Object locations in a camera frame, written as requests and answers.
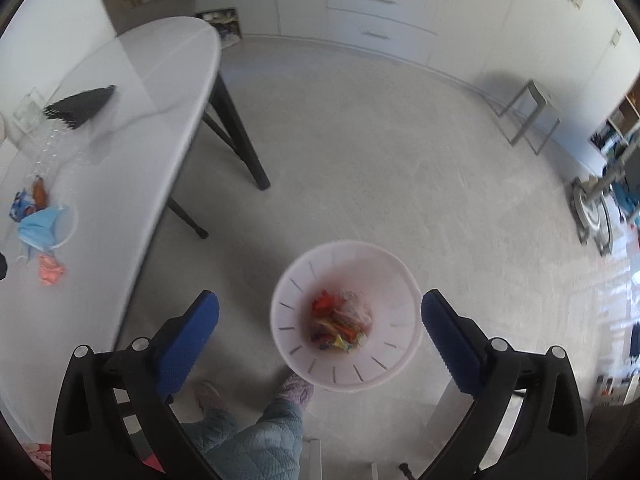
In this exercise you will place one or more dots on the clear glass pitcher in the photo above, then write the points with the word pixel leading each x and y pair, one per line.
pixel 27 107

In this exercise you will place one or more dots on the clear plastic bottle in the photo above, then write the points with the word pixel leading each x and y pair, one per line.
pixel 55 147

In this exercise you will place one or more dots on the black table leg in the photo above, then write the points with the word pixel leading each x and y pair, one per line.
pixel 187 220
pixel 240 130

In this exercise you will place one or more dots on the grey metal stool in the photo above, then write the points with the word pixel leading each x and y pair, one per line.
pixel 532 115

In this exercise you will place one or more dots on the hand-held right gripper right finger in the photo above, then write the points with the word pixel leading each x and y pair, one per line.
pixel 450 342

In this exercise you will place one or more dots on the white plastic waste basket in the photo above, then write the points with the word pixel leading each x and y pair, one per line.
pixel 300 280

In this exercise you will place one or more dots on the fuzzy purple slipper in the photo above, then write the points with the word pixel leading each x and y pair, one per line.
pixel 297 390
pixel 207 395

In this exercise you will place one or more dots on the open shelf unit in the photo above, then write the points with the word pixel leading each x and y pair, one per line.
pixel 620 125

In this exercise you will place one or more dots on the yellow wrapper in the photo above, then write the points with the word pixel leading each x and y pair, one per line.
pixel 340 344

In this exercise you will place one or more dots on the brown foil wrapper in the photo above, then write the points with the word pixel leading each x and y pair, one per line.
pixel 39 191

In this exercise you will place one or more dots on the grey floor stand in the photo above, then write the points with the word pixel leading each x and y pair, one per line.
pixel 592 210

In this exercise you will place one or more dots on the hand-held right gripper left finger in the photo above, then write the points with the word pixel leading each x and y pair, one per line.
pixel 190 340

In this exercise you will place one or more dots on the blue snack wrapper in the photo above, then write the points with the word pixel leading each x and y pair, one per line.
pixel 20 205

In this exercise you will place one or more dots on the white tissue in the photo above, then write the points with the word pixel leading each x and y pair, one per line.
pixel 357 310

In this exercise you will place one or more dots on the orange paper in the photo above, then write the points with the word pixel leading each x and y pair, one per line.
pixel 350 332

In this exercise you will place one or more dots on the red paper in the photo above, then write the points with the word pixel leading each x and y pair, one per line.
pixel 325 304

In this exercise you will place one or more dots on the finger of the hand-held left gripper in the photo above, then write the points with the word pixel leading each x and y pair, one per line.
pixel 2 266

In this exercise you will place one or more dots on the open box of clutter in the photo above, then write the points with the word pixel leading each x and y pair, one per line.
pixel 222 25

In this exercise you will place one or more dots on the blue face mask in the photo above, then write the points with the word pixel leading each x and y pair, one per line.
pixel 40 227

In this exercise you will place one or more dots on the person's quilted teal pants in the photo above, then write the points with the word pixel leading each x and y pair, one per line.
pixel 250 440

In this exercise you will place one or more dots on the white drawer cabinet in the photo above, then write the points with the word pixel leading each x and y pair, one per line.
pixel 390 5

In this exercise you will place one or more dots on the small pink-red crumpled paper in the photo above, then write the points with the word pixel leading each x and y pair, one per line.
pixel 51 270

